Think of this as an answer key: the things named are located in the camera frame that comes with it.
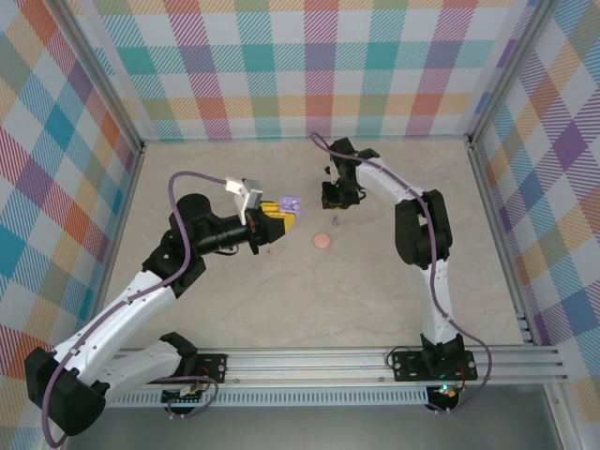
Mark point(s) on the purple earbud charging case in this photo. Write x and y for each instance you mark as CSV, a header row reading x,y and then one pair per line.
x,y
290,204

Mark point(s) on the pink earbud charging case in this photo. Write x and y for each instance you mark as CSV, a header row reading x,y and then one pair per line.
x,y
322,240

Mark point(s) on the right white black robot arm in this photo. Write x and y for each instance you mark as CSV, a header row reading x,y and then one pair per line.
x,y
436,304

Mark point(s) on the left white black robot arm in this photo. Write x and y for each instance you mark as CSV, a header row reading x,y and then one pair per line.
x,y
117,309

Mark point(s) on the left controller circuit board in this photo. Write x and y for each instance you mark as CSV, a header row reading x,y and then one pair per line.
x,y
187,390

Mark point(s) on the controller circuit board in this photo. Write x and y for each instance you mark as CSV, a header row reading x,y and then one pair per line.
x,y
187,390
447,391

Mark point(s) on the grey metal panel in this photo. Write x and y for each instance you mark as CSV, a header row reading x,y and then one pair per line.
x,y
304,429

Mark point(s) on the right controller circuit board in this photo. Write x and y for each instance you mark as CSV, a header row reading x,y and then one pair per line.
x,y
447,391

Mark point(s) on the left aluminium side rail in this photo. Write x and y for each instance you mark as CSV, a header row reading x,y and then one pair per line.
x,y
129,187

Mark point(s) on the aluminium side rail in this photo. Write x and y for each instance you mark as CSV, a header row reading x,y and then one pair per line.
x,y
129,187
498,234

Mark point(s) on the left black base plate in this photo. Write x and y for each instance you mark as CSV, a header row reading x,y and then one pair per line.
x,y
213,365

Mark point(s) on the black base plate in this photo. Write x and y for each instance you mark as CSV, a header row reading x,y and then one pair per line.
x,y
405,365
213,365

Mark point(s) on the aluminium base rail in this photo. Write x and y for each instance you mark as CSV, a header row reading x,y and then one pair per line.
x,y
304,365

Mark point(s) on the right aluminium side rail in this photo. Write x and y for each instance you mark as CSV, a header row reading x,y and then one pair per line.
x,y
498,234

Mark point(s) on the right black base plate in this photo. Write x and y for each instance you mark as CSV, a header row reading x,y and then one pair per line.
x,y
405,365

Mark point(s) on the left aluminium frame post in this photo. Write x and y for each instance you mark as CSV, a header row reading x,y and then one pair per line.
x,y
104,77

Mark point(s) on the aluminium frame post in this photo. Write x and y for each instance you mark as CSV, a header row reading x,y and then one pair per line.
x,y
104,77
510,70

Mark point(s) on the right aluminium frame post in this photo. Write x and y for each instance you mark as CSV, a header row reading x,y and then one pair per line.
x,y
510,70

